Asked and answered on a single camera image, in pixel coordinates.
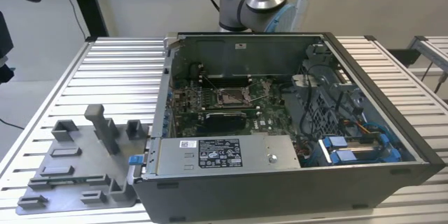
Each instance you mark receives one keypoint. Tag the thin metal locking lever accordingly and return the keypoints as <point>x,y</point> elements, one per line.
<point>264,93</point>

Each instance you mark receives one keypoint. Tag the green motherboard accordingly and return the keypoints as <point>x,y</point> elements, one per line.
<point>272,119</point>

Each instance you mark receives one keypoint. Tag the green RAM stick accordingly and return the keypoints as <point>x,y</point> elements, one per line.
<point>67,181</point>

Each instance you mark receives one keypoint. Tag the grey metal drive cage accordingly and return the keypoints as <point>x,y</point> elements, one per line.
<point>326,108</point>

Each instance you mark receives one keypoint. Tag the CPU socket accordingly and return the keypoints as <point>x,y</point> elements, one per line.
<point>232,98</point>

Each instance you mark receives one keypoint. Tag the black device on stand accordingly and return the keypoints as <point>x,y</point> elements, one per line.
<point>4,40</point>

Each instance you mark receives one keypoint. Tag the silver power supply unit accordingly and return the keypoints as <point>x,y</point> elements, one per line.
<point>244,155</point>

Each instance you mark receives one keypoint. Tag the metal slat side table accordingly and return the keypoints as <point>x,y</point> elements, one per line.
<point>432,51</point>

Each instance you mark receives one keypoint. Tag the black open PC case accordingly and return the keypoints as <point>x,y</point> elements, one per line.
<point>280,195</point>

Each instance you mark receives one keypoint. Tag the hard disk in blue carrier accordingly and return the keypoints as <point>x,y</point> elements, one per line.
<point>354,151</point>

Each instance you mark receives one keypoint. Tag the grey plastic parts rack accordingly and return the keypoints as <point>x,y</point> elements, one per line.
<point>91,161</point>

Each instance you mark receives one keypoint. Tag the black vertical post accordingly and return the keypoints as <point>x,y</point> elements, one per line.
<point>87,3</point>

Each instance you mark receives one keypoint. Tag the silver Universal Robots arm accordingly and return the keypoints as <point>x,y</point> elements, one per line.
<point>259,1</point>

